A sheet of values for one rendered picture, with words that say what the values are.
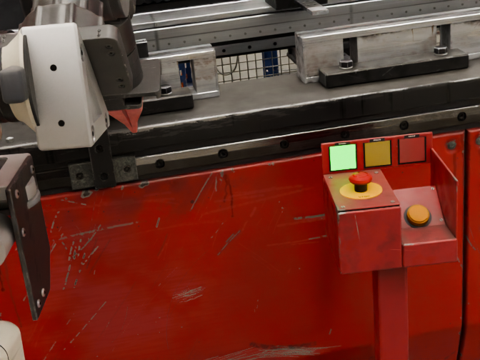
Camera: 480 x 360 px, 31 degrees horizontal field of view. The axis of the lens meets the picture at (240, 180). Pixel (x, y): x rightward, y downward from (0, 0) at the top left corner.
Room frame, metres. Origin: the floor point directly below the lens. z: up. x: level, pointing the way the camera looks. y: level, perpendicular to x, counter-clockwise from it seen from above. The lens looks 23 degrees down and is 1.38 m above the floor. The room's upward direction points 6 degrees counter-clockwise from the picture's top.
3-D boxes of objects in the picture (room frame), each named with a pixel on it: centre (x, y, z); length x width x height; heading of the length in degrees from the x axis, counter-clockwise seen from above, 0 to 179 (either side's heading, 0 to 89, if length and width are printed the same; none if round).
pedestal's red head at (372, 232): (1.34, -0.25, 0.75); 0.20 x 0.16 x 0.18; 91
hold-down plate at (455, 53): (1.67, -0.33, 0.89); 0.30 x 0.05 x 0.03; 99
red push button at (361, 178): (1.33, -0.20, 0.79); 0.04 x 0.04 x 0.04
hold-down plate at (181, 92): (1.59, 0.23, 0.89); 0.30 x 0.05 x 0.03; 99
